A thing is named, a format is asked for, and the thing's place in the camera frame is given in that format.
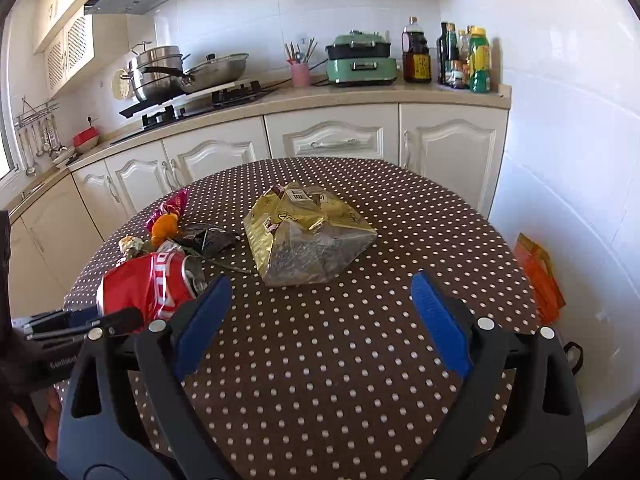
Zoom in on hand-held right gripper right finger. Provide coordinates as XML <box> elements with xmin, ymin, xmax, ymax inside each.
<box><xmin>410</xmin><ymin>270</ymin><xmax>588</xmax><ymax>480</ymax></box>

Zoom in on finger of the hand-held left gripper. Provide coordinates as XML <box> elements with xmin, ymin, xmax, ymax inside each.
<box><xmin>25</xmin><ymin>307</ymin><xmax>144</xmax><ymax>344</ymax></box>
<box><xmin>24</xmin><ymin>308</ymin><xmax>107</xmax><ymax>334</ymax></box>

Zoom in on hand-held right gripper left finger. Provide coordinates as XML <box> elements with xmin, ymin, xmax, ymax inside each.
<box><xmin>59</xmin><ymin>275</ymin><xmax>233</xmax><ymax>480</ymax></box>

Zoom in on crushed red soda can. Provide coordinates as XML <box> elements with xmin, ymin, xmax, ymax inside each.
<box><xmin>96</xmin><ymin>252</ymin><xmax>208</xmax><ymax>334</ymax></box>

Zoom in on paper ball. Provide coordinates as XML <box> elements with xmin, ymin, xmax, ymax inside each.
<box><xmin>118</xmin><ymin>236</ymin><xmax>146</xmax><ymax>260</ymax></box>

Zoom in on green leaf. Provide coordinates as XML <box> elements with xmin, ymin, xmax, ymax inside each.
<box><xmin>181</xmin><ymin>224</ymin><xmax>238</xmax><ymax>255</ymax></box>

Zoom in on orange peel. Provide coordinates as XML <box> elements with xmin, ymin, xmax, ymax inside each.
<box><xmin>150</xmin><ymin>213</ymin><xmax>181</xmax><ymax>248</ymax></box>

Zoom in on gold snack bag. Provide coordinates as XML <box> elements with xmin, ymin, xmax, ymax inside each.
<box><xmin>243</xmin><ymin>181</ymin><xmax>378</xmax><ymax>288</ymax></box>

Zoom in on person's left hand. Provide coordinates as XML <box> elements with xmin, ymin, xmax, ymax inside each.
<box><xmin>11</xmin><ymin>387</ymin><xmax>64</xmax><ymax>461</ymax></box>

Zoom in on pale crumpled wrapper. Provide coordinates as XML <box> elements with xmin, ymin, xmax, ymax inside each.
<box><xmin>152</xmin><ymin>240</ymin><xmax>188</xmax><ymax>261</ymax></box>

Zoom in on orange plastic bag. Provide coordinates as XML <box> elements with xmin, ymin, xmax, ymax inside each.
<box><xmin>515</xmin><ymin>233</ymin><xmax>566</xmax><ymax>326</ymax></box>

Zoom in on brown dotted tablecloth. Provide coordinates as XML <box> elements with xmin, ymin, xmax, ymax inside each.
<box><xmin>62</xmin><ymin>156</ymin><xmax>543</xmax><ymax>480</ymax></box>

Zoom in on pink candy wrapper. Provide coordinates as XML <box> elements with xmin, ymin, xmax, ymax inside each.
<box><xmin>144</xmin><ymin>187</ymin><xmax>190</xmax><ymax>233</ymax></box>

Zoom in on small black floor item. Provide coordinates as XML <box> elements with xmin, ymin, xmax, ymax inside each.
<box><xmin>562</xmin><ymin>341</ymin><xmax>585</xmax><ymax>376</ymax></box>

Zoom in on row of hanging ladles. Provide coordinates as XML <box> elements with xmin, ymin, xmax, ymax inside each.
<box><xmin>17</xmin><ymin>120</ymin><xmax>68</xmax><ymax>177</ymax></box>

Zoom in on cream base cabinets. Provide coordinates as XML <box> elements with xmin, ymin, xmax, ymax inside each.
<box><xmin>0</xmin><ymin>102</ymin><xmax>511</xmax><ymax>321</ymax></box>

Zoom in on red bowl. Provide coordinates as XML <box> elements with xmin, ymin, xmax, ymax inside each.
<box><xmin>72</xmin><ymin>127</ymin><xmax>101</xmax><ymax>153</ymax></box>

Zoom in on black gas stove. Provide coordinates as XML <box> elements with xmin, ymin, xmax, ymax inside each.
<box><xmin>119</xmin><ymin>80</ymin><xmax>281</xmax><ymax>128</ymax></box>

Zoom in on cream perforated disc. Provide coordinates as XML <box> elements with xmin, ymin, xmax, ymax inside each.
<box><xmin>111</xmin><ymin>68</ymin><xmax>132</xmax><ymax>101</ymax></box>

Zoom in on steel steamer pot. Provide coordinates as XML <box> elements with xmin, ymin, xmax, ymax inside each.
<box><xmin>120</xmin><ymin>45</ymin><xmax>191</xmax><ymax>103</ymax></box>

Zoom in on wok with glass lid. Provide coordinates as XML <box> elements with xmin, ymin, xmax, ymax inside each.
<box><xmin>135</xmin><ymin>52</ymin><xmax>250</xmax><ymax>95</ymax></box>

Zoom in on large dark oil bottle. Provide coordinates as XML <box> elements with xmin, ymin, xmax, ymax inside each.
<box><xmin>401</xmin><ymin>16</ymin><xmax>432</xmax><ymax>84</ymax></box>

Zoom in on yellow green bottle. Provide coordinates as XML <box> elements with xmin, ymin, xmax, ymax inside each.
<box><xmin>469</xmin><ymin>26</ymin><xmax>492</xmax><ymax>93</ymax></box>

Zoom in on green electric grill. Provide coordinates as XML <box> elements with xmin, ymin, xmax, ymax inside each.
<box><xmin>325</xmin><ymin>31</ymin><xmax>399</xmax><ymax>87</ymax></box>

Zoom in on slim dark sauce bottle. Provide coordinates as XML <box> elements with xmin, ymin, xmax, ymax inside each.
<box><xmin>437</xmin><ymin>22</ymin><xmax>449</xmax><ymax>84</ymax></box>

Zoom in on clear condiment bottle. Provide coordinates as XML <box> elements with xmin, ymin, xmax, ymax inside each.
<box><xmin>458</xmin><ymin>29</ymin><xmax>472</xmax><ymax>76</ymax></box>

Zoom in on green label bottle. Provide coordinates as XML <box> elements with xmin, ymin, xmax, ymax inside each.
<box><xmin>446</xmin><ymin>23</ymin><xmax>461</xmax><ymax>68</ymax></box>

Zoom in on bundle of chopsticks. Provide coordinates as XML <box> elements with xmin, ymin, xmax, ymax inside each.
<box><xmin>284</xmin><ymin>37</ymin><xmax>318</xmax><ymax>66</ymax></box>

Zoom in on wall utensil rack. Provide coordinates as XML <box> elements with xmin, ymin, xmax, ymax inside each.
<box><xmin>13</xmin><ymin>96</ymin><xmax>61</xmax><ymax>128</ymax></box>

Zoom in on cream lattice wall cabinet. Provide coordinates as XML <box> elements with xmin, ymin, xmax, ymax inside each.
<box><xmin>32</xmin><ymin>0</ymin><xmax>108</xmax><ymax>101</ymax></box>

